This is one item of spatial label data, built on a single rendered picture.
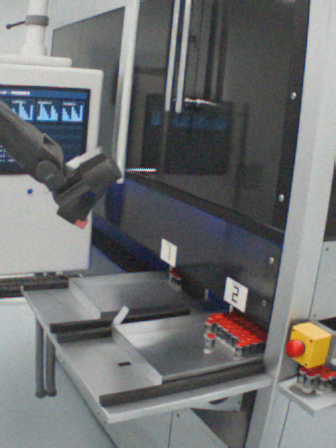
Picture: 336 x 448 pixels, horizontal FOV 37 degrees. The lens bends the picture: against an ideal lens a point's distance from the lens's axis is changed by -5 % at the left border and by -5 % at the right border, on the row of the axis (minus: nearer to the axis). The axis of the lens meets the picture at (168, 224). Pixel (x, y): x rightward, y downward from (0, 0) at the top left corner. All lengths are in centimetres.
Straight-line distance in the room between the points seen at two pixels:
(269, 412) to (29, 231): 107
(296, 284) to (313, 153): 27
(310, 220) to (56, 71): 108
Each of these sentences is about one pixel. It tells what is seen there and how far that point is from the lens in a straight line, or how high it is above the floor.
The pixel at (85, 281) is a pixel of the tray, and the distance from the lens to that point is 159.
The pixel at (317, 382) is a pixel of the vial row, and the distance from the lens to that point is 117.
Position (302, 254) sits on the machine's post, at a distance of 108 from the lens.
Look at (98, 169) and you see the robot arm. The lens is 92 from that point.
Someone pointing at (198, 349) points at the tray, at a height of 88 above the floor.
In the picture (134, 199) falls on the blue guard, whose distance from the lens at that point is 172.
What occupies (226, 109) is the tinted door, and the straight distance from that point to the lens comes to 130.
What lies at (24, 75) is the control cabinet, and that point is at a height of 151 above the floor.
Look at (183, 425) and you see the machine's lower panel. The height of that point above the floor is 52.
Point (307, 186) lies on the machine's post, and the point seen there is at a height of 132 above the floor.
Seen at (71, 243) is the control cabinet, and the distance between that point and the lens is 192.
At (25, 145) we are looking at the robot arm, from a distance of 89.
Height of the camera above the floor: 146
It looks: 14 degrees down
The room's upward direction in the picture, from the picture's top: 5 degrees clockwise
